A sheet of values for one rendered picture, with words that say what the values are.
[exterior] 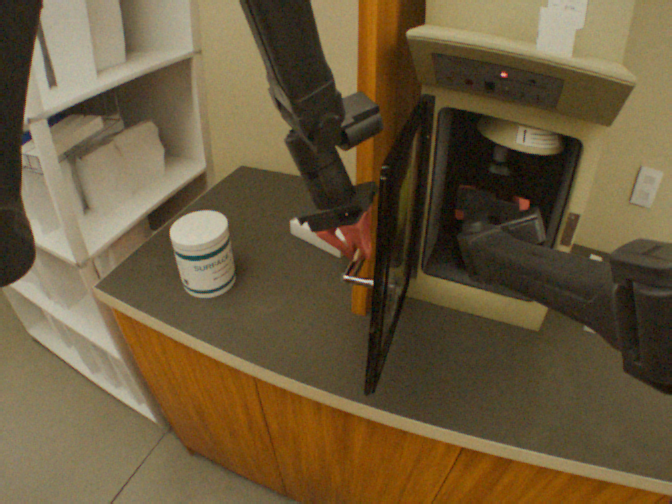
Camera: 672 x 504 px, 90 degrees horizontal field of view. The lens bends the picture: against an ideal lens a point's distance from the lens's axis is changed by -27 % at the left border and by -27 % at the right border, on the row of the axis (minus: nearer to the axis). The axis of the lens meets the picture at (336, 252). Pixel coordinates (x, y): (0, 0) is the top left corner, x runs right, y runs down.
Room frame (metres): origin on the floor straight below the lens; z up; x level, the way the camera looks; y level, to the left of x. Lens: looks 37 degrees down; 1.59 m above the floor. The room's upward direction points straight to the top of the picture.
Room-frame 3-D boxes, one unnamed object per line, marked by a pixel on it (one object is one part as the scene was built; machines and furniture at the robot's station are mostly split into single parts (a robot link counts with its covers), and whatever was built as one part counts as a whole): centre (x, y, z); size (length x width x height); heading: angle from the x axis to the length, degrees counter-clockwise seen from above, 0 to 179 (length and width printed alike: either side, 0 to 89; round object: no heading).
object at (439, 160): (0.75, -0.34, 1.19); 0.26 x 0.24 x 0.35; 66
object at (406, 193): (0.54, -0.09, 1.19); 0.30 x 0.01 x 0.40; 162
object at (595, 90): (0.59, -0.26, 1.46); 0.32 x 0.12 x 0.10; 66
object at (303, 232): (0.93, 0.01, 0.96); 0.16 x 0.12 x 0.04; 51
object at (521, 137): (0.72, -0.35, 1.34); 0.18 x 0.18 x 0.05
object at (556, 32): (0.57, -0.30, 1.54); 0.05 x 0.05 x 0.06; 66
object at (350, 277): (0.48, -0.04, 1.20); 0.10 x 0.05 x 0.03; 162
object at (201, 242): (0.75, 0.29, 1.02); 0.13 x 0.13 x 0.15
